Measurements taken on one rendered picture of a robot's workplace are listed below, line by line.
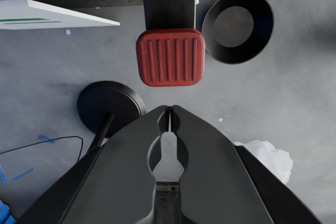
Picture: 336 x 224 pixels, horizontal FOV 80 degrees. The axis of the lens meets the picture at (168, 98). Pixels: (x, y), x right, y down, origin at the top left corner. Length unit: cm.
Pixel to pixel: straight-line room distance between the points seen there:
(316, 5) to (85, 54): 106
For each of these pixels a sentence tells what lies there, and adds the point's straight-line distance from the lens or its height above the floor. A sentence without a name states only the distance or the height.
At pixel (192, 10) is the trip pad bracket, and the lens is 26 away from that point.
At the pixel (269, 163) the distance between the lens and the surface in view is 128.
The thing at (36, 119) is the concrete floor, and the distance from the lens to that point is 142.
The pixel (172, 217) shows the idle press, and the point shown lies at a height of 21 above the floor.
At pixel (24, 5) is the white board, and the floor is 59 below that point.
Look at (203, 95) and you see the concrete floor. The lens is 110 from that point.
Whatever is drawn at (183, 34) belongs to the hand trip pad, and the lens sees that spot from 20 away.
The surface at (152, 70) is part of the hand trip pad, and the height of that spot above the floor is 76.
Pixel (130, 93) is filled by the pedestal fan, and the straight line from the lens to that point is 108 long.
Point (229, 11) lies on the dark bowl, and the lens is 99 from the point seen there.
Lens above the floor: 96
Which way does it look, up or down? 61 degrees down
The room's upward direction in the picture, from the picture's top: 177 degrees counter-clockwise
